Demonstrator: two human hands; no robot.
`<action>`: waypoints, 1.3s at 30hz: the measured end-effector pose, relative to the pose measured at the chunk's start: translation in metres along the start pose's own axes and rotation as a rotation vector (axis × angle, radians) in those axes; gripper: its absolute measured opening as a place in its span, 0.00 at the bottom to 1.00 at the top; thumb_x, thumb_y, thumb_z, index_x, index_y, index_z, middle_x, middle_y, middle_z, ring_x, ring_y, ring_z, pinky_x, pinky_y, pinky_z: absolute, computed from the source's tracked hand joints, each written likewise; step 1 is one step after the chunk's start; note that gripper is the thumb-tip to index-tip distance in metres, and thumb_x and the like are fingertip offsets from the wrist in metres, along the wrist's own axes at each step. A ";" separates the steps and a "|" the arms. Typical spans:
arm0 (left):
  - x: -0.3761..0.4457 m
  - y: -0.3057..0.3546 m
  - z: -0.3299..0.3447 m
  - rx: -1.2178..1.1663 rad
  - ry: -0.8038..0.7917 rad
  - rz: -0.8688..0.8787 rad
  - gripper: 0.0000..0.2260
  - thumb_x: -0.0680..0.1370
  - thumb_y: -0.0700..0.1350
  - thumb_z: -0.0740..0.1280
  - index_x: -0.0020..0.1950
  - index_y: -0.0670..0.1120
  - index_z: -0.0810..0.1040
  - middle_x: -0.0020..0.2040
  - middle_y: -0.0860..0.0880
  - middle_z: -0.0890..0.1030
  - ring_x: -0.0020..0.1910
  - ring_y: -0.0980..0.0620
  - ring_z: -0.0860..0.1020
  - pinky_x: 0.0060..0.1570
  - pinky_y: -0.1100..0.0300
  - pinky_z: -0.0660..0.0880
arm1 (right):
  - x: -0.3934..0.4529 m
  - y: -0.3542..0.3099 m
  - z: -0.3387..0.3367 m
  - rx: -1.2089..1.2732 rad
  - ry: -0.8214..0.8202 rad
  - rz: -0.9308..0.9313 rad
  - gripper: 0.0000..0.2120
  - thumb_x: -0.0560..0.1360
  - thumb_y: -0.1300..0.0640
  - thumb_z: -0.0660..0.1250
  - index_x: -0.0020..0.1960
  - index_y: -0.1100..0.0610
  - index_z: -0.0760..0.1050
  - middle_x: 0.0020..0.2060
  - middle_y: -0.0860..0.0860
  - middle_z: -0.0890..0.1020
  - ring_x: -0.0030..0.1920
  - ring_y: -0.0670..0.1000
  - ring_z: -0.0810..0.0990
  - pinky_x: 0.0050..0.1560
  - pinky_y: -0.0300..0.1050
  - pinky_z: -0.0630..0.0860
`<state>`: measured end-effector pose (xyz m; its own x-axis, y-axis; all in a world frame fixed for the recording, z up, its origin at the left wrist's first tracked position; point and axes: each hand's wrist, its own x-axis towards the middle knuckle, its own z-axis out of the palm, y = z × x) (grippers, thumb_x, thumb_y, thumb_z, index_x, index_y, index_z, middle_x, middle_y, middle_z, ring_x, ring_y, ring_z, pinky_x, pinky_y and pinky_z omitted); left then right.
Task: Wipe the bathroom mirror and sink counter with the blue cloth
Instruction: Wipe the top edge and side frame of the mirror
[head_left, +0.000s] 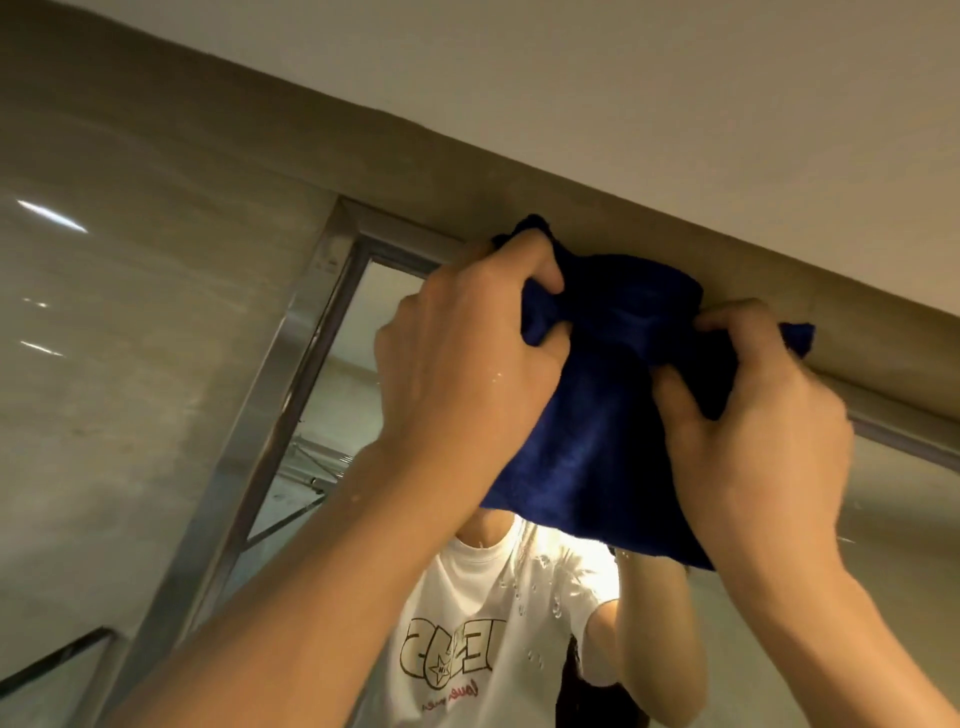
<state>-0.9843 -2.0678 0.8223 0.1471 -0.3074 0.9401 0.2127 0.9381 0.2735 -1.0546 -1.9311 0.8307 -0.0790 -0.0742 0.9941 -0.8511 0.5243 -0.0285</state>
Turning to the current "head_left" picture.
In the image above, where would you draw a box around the person's left hand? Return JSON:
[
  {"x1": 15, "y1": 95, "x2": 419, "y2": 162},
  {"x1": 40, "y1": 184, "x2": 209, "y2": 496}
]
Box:
[{"x1": 373, "y1": 228, "x2": 575, "y2": 505}]

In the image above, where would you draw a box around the person's right hand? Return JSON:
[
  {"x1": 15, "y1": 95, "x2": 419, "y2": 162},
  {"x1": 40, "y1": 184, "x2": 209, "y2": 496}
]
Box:
[{"x1": 650, "y1": 298, "x2": 856, "y2": 601}]

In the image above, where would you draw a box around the silver framed wall mirror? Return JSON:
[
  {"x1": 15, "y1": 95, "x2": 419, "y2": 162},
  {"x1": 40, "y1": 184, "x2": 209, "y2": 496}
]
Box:
[{"x1": 71, "y1": 196, "x2": 960, "y2": 728}]

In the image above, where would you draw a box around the blue microfibre cloth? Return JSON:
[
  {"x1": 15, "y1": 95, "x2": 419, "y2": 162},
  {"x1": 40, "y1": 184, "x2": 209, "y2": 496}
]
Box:
[{"x1": 479, "y1": 213, "x2": 817, "y2": 572}]

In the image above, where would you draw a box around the person's left forearm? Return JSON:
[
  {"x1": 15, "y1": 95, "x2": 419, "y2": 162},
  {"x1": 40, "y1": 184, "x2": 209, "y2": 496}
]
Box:
[{"x1": 104, "y1": 442, "x2": 489, "y2": 728}]

